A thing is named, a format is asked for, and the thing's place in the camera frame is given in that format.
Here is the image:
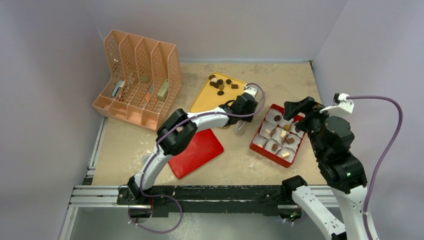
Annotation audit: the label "black aluminium base frame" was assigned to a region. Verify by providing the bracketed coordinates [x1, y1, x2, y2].
[67, 184, 335, 220]

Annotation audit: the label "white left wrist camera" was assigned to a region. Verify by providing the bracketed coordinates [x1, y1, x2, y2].
[243, 84, 259, 98]

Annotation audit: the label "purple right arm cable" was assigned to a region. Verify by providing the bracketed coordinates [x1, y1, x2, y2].
[347, 95, 404, 240]

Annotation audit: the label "red chocolate box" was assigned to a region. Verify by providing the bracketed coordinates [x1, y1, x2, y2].
[249, 104, 306, 168]

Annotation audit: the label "yellow plastic tray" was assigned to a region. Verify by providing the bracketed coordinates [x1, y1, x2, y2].
[189, 72, 246, 113]

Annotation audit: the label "orange plastic file organizer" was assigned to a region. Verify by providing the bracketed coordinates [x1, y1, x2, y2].
[92, 30, 183, 132]

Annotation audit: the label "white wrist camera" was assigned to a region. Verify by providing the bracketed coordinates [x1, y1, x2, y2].
[243, 84, 259, 98]
[319, 93, 354, 117]

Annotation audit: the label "metal serving tongs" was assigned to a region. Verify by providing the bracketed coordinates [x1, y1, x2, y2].
[234, 120, 246, 135]

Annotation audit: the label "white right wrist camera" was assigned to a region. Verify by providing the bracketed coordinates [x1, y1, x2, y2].
[319, 93, 354, 117]

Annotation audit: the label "red box lid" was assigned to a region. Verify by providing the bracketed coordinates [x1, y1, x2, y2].
[168, 129, 224, 179]

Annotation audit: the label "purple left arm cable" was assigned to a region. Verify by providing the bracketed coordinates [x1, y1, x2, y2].
[139, 82, 267, 234]

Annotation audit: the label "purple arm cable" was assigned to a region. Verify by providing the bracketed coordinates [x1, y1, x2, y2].
[347, 95, 404, 240]
[139, 82, 267, 234]

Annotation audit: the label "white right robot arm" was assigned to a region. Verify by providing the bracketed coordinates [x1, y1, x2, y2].
[280, 93, 379, 240]

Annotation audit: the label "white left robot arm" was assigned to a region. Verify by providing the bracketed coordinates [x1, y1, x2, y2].
[127, 87, 258, 205]

